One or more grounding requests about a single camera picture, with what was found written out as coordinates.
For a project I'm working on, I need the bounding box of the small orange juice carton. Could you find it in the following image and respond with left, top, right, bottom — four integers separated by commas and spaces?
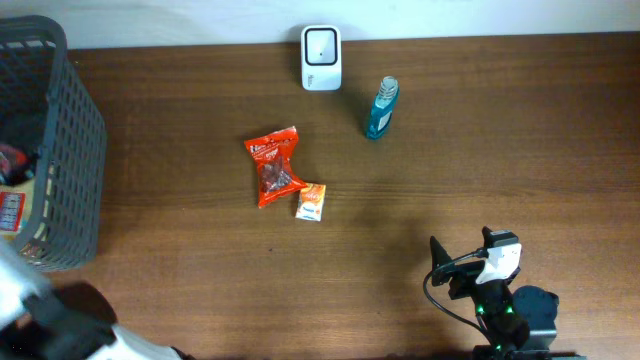
295, 183, 326, 222

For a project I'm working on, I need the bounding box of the blue mouthwash bottle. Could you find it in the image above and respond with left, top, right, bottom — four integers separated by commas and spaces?
366, 76, 399, 139

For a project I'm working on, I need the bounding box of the red snack bag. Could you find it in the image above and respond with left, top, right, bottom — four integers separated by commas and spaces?
244, 126, 306, 208

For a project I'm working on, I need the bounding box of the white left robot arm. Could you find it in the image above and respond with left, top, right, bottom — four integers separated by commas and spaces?
1, 242, 191, 360

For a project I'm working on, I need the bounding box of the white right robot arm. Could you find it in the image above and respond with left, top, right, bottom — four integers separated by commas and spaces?
423, 227, 559, 359

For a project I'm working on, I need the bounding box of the white barcode scanner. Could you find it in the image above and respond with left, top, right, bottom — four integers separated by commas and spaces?
300, 25, 342, 92

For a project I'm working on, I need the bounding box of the grey plastic basket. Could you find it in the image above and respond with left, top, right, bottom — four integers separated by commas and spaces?
1, 15, 107, 272

